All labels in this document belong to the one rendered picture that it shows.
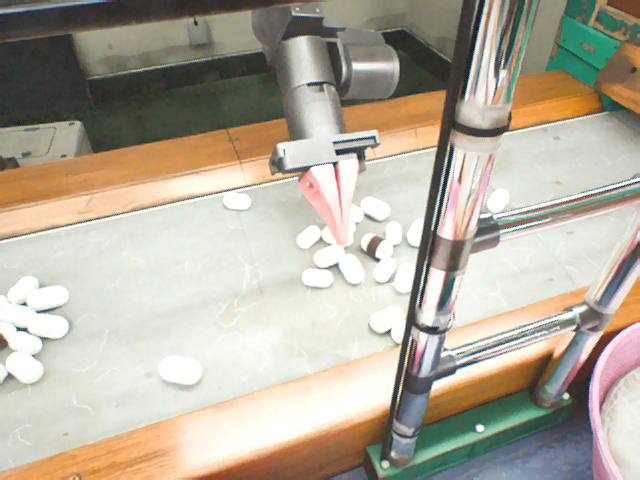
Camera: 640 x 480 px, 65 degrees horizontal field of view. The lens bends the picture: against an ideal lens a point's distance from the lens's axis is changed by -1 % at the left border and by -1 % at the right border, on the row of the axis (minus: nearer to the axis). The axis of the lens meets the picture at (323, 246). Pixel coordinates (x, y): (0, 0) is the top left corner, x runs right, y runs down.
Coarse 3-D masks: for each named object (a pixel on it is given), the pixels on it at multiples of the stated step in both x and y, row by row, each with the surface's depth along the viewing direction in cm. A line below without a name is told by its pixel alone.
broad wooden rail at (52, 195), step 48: (432, 96) 78; (528, 96) 78; (576, 96) 78; (144, 144) 68; (192, 144) 68; (240, 144) 68; (384, 144) 70; (432, 144) 72; (0, 192) 60; (48, 192) 60; (96, 192) 61; (144, 192) 62; (192, 192) 63; (0, 240) 58
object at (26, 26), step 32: (0, 0) 22; (32, 0) 23; (64, 0) 23; (96, 0) 24; (128, 0) 24; (160, 0) 25; (192, 0) 25; (224, 0) 26; (256, 0) 26; (288, 0) 27; (320, 0) 27; (0, 32) 23; (32, 32) 24; (64, 32) 24
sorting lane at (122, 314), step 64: (576, 128) 76; (256, 192) 64; (384, 192) 64; (512, 192) 64; (576, 192) 64; (0, 256) 56; (64, 256) 56; (128, 256) 56; (192, 256) 56; (256, 256) 56; (512, 256) 56; (576, 256) 56; (0, 320) 49; (128, 320) 49; (192, 320) 49; (256, 320) 49; (320, 320) 49; (64, 384) 44; (128, 384) 44; (192, 384) 44; (256, 384) 44; (0, 448) 40; (64, 448) 40
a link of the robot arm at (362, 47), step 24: (288, 24) 49; (312, 24) 50; (336, 24) 51; (264, 48) 54; (360, 48) 51; (384, 48) 53; (360, 72) 51; (384, 72) 52; (360, 96) 53; (384, 96) 55
